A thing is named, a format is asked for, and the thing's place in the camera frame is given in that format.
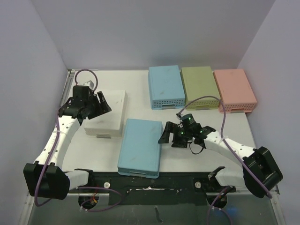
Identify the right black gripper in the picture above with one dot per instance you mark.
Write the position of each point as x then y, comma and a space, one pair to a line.
175, 133

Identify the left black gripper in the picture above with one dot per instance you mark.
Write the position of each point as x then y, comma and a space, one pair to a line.
105, 108

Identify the white perforated basket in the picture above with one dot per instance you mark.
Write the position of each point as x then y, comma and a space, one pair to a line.
111, 124

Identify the large blue perforated basket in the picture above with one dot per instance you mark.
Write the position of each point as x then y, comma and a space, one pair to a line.
165, 87

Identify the small blue perforated basket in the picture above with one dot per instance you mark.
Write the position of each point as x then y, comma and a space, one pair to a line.
140, 151

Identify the yellow-green perforated basket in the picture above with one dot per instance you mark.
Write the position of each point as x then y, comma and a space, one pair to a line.
200, 88

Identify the pink perforated basket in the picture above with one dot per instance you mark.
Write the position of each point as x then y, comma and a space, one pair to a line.
235, 91

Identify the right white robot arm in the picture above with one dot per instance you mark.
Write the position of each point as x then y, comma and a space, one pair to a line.
259, 170

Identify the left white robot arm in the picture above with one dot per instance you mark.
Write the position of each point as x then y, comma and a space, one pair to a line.
45, 177

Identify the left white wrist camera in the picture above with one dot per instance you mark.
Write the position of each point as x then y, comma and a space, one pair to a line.
89, 83

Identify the black table front rail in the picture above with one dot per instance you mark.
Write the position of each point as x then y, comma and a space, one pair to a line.
170, 188

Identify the aluminium frame rail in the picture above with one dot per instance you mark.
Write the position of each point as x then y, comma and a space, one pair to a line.
275, 190

